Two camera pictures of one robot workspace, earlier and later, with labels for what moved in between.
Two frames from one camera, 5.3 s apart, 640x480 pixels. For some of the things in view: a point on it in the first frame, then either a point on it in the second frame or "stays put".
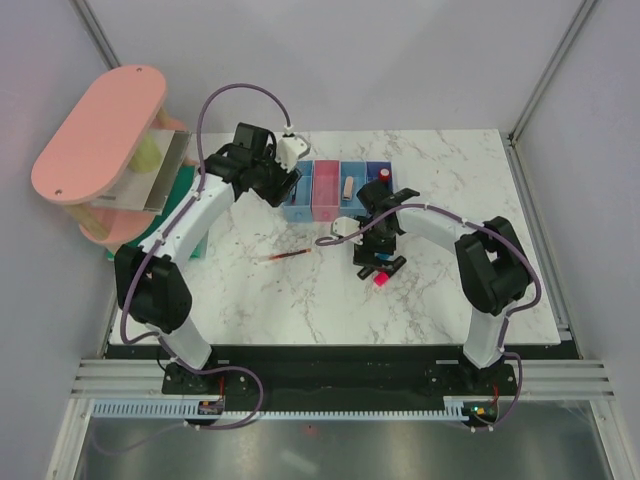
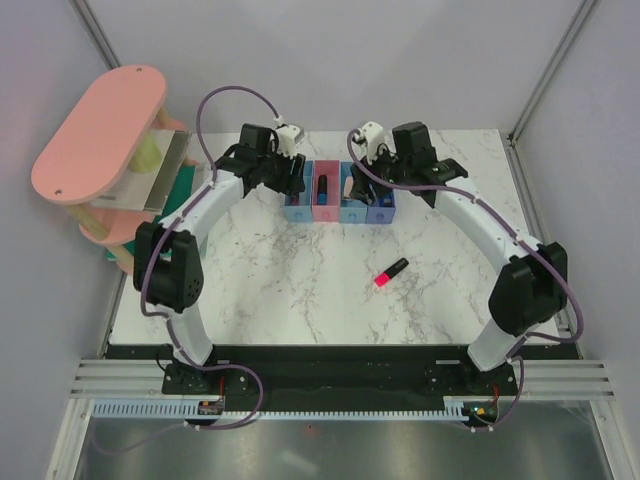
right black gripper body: x=375 y=240 to x=395 y=169
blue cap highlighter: x=388 y=256 to x=322 y=193
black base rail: x=342 y=373 stays put
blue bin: x=358 y=171 stays put
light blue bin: x=299 y=207 stays put
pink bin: x=326 y=191 stays put
